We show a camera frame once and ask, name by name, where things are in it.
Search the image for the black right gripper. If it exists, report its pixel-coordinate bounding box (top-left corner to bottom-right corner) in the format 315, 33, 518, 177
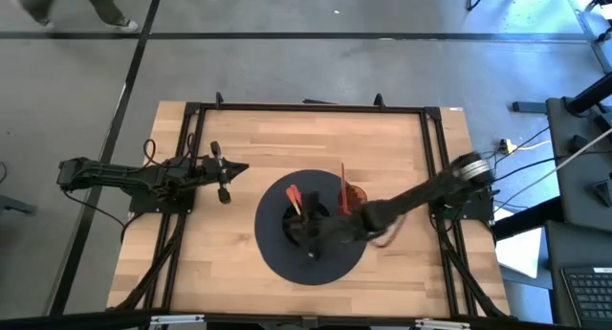
295, 189, 380, 263

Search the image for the silver bracket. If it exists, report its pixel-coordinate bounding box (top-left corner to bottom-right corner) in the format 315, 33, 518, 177
149, 314, 206, 327
414, 318, 472, 330

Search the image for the black floor cable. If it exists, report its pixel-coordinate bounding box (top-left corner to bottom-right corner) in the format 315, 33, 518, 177
490, 150, 612, 186

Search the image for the metal rail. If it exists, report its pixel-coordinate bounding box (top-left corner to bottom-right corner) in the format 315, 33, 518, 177
562, 0, 612, 74

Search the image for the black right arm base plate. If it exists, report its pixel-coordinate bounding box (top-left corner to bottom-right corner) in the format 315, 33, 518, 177
426, 195, 497, 222

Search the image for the white board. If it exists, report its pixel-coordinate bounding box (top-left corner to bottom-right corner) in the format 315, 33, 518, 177
493, 226, 544, 280

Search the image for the dark grey desk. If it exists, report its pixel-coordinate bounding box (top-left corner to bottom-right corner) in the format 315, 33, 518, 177
543, 219, 612, 330

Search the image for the person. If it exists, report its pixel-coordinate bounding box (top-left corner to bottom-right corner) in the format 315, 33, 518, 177
11, 0, 141, 33

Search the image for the black triangular stand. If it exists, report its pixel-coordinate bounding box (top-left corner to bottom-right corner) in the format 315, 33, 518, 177
584, 178, 612, 208

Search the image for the orange faceted plastic cup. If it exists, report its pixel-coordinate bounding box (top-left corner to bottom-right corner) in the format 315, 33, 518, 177
336, 181, 370, 217

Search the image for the black desk leg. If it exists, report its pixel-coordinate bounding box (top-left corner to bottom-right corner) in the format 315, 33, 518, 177
491, 195, 564, 241

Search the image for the grey metal foot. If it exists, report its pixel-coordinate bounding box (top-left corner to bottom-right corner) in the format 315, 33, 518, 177
512, 99, 549, 114

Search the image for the small black box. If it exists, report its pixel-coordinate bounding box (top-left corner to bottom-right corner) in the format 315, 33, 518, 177
568, 134, 590, 155

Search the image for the black horizontal crossbeam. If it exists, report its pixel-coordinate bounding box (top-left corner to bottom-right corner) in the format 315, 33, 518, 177
0, 309, 612, 330

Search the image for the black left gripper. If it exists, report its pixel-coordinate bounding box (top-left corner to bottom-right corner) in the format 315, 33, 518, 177
194, 140, 251, 207

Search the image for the black keyboard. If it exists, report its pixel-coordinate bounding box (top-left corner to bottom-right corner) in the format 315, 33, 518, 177
560, 266, 612, 329

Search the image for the black bowl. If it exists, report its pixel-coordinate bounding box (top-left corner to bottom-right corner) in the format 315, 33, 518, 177
281, 200, 332, 248

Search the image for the white cable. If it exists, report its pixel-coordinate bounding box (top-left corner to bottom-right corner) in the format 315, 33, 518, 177
492, 127, 612, 212

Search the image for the orange-handled metal spoon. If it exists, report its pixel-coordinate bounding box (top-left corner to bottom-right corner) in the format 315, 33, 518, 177
285, 183, 304, 218

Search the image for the black aluminium table frame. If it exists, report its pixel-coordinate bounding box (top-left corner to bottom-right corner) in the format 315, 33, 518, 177
107, 99, 512, 321

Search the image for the round dark woven placemat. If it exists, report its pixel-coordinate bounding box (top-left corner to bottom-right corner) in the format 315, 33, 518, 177
253, 168, 369, 287

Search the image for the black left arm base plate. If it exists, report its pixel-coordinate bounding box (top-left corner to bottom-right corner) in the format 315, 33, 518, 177
128, 179, 198, 215

